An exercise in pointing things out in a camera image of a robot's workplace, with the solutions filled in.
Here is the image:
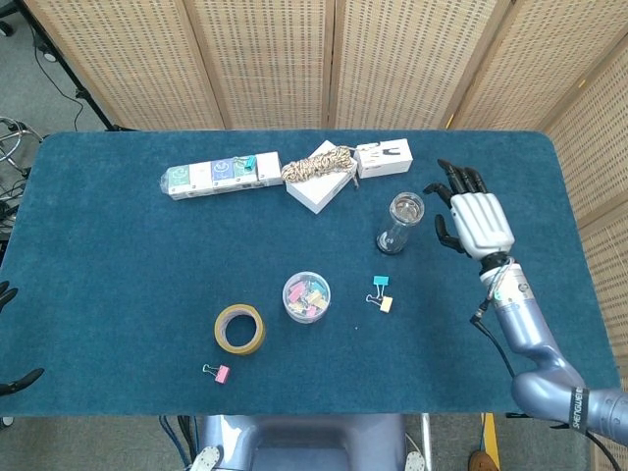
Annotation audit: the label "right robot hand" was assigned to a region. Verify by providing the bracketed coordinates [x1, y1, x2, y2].
[423, 158, 516, 260]

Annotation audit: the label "clear glass bottle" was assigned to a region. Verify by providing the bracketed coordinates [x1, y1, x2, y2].
[375, 191, 427, 257]

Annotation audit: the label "white box with black picture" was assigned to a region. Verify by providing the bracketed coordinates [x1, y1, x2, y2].
[352, 137, 414, 181]

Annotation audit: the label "yellow binder clip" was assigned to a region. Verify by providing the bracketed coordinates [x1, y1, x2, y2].
[365, 292, 394, 314]

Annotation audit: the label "plain white square box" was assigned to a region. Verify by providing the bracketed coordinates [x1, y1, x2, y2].
[285, 139, 359, 216]

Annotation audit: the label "clear jar of binder clips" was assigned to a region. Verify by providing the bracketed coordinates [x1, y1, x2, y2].
[281, 270, 333, 325]

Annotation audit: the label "brown shoe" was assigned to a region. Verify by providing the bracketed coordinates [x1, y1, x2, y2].
[466, 447, 497, 471]

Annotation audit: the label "wicker folding screen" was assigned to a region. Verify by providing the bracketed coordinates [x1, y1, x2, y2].
[22, 0, 628, 471]

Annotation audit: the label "blue robot torso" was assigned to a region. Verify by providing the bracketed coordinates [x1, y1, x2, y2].
[188, 412, 434, 471]

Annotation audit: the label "wrapped tissue pack bundle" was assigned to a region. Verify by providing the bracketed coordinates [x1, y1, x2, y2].
[161, 151, 286, 203]

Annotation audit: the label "yellow packing tape roll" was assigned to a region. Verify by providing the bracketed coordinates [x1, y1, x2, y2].
[213, 302, 268, 357]

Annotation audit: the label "pink binder clip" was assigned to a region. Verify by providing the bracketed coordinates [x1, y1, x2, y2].
[201, 363, 233, 385]

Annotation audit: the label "blue tablecloth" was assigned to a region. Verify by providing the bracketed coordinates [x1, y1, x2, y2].
[0, 128, 621, 419]

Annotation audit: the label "black stand leg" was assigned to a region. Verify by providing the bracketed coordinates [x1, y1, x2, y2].
[19, 12, 130, 132]

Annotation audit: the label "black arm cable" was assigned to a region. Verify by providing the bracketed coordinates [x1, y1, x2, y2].
[468, 292, 622, 471]

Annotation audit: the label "beige braided rope bundle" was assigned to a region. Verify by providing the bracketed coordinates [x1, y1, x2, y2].
[280, 146, 362, 190]

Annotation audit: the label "blue floor cables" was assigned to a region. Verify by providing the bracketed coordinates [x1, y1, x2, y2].
[158, 415, 193, 471]

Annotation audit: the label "chrome tube frame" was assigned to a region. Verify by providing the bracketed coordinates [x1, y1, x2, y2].
[0, 116, 44, 179]

